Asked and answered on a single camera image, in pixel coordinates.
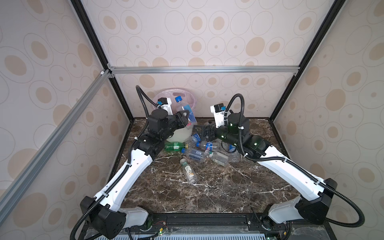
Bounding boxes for Pocari Sweat bottle lying sideways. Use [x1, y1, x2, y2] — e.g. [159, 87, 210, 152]
[186, 134, 201, 147]

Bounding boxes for clear square bottle green band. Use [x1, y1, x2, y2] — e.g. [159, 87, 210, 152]
[205, 150, 230, 167]

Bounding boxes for clear bottle barcode blue cap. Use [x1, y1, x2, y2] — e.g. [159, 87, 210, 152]
[181, 148, 206, 163]

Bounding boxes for aluminium rail back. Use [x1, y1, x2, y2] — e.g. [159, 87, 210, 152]
[110, 66, 300, 75]

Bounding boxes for aluminium rail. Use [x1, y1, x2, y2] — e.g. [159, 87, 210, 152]
[1, 69, 111, 225]
[110, 66, 300, 75]

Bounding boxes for clear bottle pink label blue cap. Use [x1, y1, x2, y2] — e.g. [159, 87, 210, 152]
[175, 96, 197, 125]

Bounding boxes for pink bin liner bag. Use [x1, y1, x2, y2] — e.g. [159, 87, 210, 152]
[153, 89, 196, 114]

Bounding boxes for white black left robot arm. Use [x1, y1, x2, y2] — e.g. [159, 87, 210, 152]
[70, 86, 190, 240]

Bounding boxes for blue label white cap bottle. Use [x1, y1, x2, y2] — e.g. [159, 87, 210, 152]
[229, 145, 241, 163]

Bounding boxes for green bottle near bin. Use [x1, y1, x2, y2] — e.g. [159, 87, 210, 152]
[164, 142, 189, 152]

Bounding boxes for aluminium rail left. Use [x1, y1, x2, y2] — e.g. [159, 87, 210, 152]
[1, 69, 111, 225]

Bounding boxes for white ribbed waste bin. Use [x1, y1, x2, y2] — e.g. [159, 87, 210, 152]
[167, 125, 193, 143]

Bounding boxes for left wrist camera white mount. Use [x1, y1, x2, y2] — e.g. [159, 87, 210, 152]
[157, 98, 173, 115]

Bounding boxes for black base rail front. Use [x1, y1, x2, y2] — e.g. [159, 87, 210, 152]
[78, 212, 337, 240]

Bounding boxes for Pepsi water bottle blue cap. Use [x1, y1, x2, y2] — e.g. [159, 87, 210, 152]
[196, 141, 220, 152]

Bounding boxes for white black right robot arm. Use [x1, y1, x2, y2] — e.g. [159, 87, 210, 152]
[211, 94, 365, 231]

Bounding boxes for crane label white cap bottle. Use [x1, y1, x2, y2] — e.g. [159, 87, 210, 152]
[180, 159, 198, 185]

